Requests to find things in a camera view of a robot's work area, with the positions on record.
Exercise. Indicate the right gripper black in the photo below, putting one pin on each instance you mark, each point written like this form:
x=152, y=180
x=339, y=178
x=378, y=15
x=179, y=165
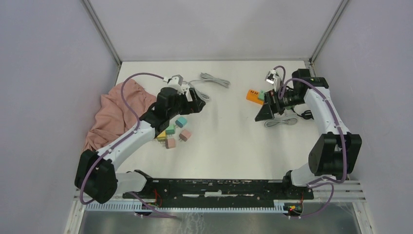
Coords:
x=265, y=113

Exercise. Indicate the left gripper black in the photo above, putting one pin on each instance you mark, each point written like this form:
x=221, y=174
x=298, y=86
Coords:
x=195, y=106

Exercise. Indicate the green adapter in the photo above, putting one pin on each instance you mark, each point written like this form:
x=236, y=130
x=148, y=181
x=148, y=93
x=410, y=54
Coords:
x=261, y=95

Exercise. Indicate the white slim power strip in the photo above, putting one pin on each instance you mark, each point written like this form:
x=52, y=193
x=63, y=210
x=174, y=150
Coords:
x=189, y=90

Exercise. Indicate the teal USB adapter plug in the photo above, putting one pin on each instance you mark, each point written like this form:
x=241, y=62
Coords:
x=181, y=122

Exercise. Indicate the orange power strip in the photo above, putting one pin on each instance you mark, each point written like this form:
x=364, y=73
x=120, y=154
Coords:
x=253, y=96

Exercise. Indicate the green USB adapter plug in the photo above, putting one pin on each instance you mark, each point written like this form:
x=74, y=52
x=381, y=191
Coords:
x=170, y=130

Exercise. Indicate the pink adapter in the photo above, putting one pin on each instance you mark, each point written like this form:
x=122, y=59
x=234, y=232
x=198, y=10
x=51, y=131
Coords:
x=170, y=143

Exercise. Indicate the yellow adapter plug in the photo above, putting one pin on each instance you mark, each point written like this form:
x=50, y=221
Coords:
x=162, y=136

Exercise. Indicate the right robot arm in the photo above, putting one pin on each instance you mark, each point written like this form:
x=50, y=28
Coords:
x=335, y=152

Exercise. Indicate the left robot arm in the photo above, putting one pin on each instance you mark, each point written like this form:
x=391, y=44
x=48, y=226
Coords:
x=96, y=176

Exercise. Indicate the pink cloth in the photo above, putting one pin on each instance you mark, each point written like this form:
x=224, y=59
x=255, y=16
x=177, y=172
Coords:
x=113, y=118

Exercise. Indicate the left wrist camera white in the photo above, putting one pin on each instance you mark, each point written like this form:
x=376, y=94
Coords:
x=177, y=82

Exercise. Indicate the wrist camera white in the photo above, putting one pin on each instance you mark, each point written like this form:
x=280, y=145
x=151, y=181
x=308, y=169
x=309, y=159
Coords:
x=274, y=78
x=177, y=82

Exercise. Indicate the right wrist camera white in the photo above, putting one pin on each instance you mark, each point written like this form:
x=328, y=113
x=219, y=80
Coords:
x=274, y=78

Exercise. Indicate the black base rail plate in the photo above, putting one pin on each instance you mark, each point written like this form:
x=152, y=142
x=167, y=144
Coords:
x=220, y=193

